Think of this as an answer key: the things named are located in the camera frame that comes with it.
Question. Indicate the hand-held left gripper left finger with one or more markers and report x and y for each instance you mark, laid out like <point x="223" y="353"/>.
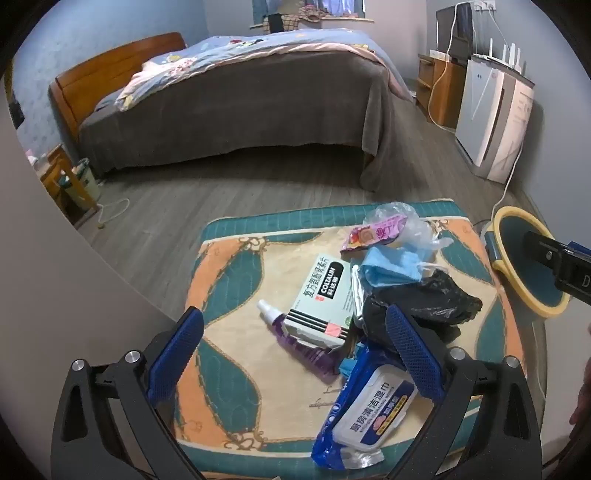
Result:
<point x="178" y="355"/>

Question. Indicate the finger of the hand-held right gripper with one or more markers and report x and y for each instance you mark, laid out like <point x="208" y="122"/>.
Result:
<point x="542" y="249"/>
<point x="581" y="248"/>

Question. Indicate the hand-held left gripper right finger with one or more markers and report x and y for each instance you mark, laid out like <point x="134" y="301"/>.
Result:
<point x="415" y="355"/>

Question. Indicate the blue basin with yellow rim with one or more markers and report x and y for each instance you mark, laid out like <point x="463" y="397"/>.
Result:
<point x="510" y="251"/>

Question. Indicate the black plastic bag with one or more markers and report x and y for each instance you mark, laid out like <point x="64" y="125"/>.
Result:
<point x="438" y="295"/>

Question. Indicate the small teal packet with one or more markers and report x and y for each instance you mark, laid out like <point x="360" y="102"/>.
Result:
<point x="351" y="367"/>

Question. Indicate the blue wet wipes pack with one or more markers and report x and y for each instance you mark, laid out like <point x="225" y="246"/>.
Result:
<point x="364" y="406"/>

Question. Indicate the silver foil packet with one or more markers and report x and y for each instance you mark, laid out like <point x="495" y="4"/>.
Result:
<point x="358" y="290"/>

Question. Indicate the blue face mask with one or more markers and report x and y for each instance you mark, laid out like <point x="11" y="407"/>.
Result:
<point x="392" y="267"/>

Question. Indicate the purple spray bottle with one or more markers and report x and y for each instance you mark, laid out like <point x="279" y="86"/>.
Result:
<point x="307" y="355"/>

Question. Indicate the white and green medicine box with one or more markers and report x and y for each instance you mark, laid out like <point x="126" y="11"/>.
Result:
<point x="318" y="295"/>

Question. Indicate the clear plastic bag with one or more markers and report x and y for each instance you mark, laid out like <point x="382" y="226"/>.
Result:
<point x="415" y="230"/>

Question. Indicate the pink snack wrapper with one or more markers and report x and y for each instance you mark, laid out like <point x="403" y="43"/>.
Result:
<point x="369" y="235"/>

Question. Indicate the white power strip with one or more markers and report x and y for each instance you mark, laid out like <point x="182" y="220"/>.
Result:
<point x="487" y="233"/>

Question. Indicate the teal and orange printed mat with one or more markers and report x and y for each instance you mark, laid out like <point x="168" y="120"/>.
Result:
<point x="258" y="277"/>

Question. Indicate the white air purifier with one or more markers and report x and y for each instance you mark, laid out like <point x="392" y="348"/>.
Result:
<point x="480" y="115"/>

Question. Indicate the wooden cabinet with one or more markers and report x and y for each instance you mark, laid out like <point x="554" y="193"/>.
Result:
<point x="448" y="92"/>

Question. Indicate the white router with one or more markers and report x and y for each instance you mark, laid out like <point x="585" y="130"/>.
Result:
<point x="501" y="64"/>

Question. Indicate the small white and green bin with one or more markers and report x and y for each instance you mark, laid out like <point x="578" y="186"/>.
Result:
<point x="87" y="184"/>

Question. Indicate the wooden nightstand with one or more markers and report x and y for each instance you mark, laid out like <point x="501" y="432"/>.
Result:
<point x="55" y="180"/>

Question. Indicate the small white box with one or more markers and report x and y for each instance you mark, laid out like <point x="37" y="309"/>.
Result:
<point x="438" y="54"/>

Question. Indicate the black monitor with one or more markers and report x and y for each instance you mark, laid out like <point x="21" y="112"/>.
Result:
<point x="455" y="32"/>

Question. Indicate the bed with grey blanket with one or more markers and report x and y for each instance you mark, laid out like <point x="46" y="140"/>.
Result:
<point x="254" y="106"/>

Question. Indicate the blue curtain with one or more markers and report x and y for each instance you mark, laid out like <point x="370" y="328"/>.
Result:
<point x="341" y="7"/>

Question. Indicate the blue floral quilt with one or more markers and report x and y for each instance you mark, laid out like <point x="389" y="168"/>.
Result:
<point x="258" y="50"/>

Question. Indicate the plaid cloth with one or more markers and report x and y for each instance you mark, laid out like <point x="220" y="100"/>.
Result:
<point x="300" y="16"/>

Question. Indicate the wooden bed frame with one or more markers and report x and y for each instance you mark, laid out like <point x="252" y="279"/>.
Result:
<point x="92" y="83"/>

